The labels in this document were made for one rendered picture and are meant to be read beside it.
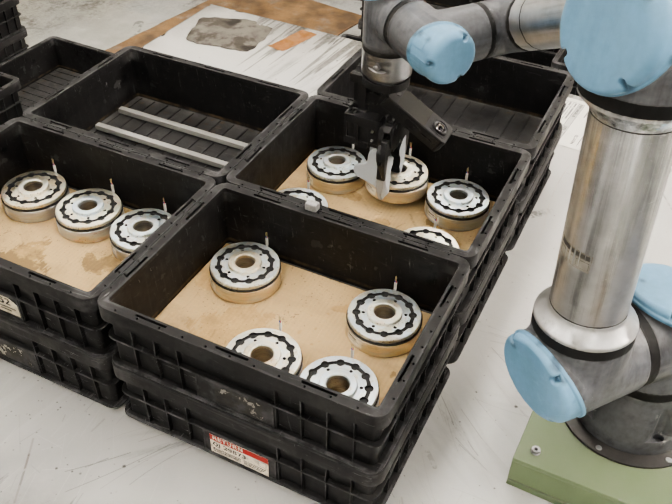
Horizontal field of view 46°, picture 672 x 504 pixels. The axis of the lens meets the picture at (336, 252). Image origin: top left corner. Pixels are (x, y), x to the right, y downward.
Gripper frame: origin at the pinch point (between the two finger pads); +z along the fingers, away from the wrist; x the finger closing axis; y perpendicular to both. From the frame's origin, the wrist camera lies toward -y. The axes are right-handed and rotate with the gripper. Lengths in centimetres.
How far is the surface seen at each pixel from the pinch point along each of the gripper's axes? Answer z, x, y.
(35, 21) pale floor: 93, -155, 243
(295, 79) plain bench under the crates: 19, -51, 46
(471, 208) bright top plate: 0.9, -1.6, -13.4
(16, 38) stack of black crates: 43, -70, 158
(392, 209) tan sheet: 3.9, 0.9, -0.9
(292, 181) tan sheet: 4.0, 1.6, 17.5
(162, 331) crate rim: -7.4, 48.1, 9.7
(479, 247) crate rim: -6.6, 15.3, -19.3
